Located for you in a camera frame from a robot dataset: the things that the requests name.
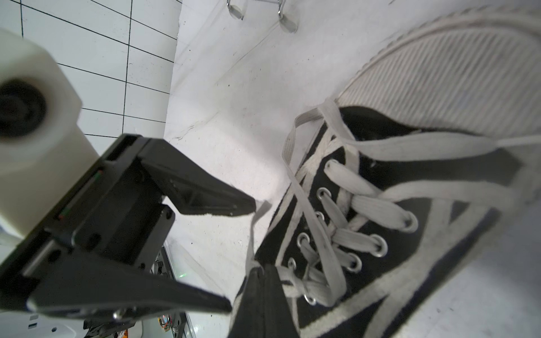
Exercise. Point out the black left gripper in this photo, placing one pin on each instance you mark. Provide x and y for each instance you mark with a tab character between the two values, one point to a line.
91	256

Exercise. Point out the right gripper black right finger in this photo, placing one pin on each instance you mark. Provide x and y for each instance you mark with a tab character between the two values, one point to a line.
277	321

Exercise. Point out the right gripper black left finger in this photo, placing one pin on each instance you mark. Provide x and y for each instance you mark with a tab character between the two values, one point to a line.
249	320

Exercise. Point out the black white sneaker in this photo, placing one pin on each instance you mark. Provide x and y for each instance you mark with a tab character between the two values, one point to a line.
431	148

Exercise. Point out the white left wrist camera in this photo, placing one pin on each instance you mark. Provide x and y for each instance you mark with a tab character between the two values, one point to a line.
43	151

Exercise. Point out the round mirror on wire stand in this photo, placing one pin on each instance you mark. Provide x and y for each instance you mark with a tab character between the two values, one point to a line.
264	12

